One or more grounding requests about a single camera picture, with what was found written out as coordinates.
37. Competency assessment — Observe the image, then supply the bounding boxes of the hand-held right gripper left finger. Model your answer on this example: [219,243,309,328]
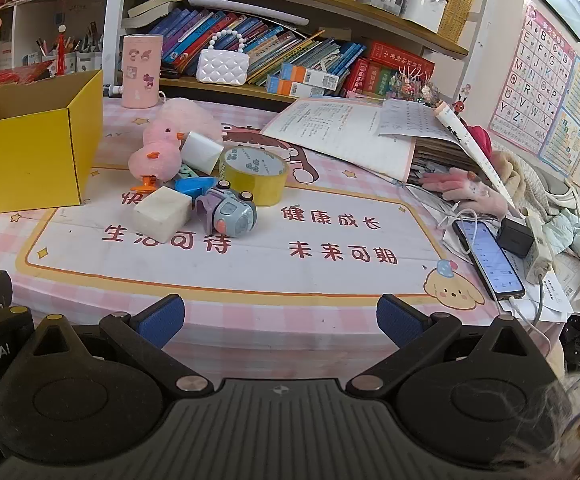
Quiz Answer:
[32,294,215,397]

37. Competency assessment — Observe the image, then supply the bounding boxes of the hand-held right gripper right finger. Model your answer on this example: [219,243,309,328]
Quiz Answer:
[346,294,545,397]

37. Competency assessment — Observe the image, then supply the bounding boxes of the white eraser block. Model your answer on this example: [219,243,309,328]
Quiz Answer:
[133,186,192,233]

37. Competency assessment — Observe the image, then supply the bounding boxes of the purple toy car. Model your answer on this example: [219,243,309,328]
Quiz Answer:
[195,180,258,236]

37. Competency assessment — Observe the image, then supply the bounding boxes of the yellow cardboard box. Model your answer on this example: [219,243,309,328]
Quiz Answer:
[0,69,105,217]

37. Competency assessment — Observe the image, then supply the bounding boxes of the blue stapler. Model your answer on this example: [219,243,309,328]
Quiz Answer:
[174,176,221,197]

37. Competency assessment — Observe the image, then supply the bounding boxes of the yellow tape roll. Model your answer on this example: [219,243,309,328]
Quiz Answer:
[218,145,289,207]

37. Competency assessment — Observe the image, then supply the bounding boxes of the pink plush duck toy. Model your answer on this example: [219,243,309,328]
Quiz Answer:
[128,119,188,193]

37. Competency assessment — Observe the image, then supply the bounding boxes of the white staples box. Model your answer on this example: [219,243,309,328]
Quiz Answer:
[181,130,225,173]

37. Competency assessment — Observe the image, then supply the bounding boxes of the black smartphone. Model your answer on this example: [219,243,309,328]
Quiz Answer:
[452,219,527,302]

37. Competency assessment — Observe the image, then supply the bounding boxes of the pink printed tablecloth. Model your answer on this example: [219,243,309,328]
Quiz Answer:
[0,95,565,376]

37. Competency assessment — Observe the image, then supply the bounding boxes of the black charger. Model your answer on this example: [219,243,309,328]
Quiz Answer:
[497,217,535,258]

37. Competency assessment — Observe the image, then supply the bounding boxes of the pink glove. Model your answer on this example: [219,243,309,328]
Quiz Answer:
[417,167,508,217]

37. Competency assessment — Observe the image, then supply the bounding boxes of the white power strip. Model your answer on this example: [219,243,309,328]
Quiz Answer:
[524,215,555,283]

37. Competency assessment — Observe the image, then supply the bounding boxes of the stack of notebooks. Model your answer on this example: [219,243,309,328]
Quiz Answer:
[410,137,485,186]

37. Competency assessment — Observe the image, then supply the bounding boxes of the grey fur trim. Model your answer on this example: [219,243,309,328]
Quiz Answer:
[494,385,580,480]

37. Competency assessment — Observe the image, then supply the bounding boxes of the white paperback book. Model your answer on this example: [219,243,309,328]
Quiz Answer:
[435,101,518,208]

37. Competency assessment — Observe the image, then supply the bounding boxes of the pile of clothes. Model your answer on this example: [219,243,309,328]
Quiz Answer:
[490,150,580,281]

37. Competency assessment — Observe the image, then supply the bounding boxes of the open workbook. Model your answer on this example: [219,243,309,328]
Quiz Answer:
[260,97,418,183]

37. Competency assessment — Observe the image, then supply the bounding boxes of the red hat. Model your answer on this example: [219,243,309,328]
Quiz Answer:
[462,122,493,156]

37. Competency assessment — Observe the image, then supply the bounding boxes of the printed paper sheet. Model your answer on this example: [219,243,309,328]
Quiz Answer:
[377,99,453,141]

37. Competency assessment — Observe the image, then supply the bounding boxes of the pink fluffy plush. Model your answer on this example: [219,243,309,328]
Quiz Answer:
[157,97,223,143]

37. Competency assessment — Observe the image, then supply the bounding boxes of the glittery ornament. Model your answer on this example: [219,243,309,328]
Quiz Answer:
[390,70,440,106]

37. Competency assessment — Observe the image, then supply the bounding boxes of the row of red books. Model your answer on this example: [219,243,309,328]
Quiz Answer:
[345,57,433,98]

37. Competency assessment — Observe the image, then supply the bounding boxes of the group of pen holders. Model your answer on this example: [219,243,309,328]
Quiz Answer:
[35,35,103,73]

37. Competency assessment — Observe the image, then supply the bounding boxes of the pink sticker cylinder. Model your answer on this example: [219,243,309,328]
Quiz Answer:
[121,34,165,109]

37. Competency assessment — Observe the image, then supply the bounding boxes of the orange blue carton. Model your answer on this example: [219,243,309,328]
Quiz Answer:
[266,75,331,98]
[280,62,348,88]

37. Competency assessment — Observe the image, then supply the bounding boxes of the red tassel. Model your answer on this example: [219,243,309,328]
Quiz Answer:
[55,10,68,76]

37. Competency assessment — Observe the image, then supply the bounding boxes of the white quilted pearl handbag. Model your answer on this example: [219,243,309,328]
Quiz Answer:
[196,29,251,86]

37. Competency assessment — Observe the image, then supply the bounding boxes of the red dictionary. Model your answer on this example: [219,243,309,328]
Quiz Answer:
[365,41,435,78]

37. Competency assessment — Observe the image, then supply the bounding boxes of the white shelf unit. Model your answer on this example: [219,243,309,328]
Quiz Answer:
[0,0,121,81]

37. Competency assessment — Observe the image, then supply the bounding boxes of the row of colourful books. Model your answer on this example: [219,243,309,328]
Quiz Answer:
[147,7,365,86]

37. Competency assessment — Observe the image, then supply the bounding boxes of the white storage container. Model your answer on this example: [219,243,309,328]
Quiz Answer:
[400,0,448,33]

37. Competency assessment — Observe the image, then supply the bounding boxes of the beige lying books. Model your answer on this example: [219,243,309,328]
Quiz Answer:
[122,0,183,28]

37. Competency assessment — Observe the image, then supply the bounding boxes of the white rolled paper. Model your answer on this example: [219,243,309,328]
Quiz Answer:
[187,0,311,27]

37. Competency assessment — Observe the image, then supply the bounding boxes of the wooden bookshelf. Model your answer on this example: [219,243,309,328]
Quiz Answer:
[102,0,495,106]

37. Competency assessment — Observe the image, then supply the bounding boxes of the white charging cable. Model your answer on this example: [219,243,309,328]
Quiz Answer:
[507,282,553,356]

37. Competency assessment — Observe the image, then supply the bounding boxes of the blue yellow wall poster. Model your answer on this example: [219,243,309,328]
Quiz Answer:
[540,57,580,178]

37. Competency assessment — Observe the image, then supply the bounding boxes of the alphabet wall poster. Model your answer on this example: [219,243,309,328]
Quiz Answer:
[487,0,578,158]

